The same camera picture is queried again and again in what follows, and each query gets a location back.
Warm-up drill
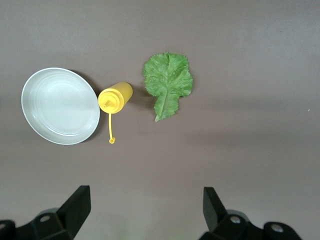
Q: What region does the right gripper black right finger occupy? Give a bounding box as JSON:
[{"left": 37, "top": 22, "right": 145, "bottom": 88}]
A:
[{"left": 199, "top": 186, "right": 266, "bottom": 240}]

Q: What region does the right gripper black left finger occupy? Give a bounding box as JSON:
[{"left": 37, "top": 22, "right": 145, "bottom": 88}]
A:
[{"left": 14, "top": 185, "right": 91, "bottom": 240}]

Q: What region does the yellow squeeze bottle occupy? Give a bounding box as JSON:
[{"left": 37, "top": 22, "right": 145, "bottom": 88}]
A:
[{"left": 97, "top": 81, "right": 134, "bottom": 145}]

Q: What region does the green lettuce leaf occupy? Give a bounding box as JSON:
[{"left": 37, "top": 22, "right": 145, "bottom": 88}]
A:
[{"left": 142, "top": 51, "right": 194, "bottom": 123}]

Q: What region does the beige round plate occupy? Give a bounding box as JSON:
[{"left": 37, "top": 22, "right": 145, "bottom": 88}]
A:
[{"left": 20, "top": 67, "right": 101, "bottom": 146}]

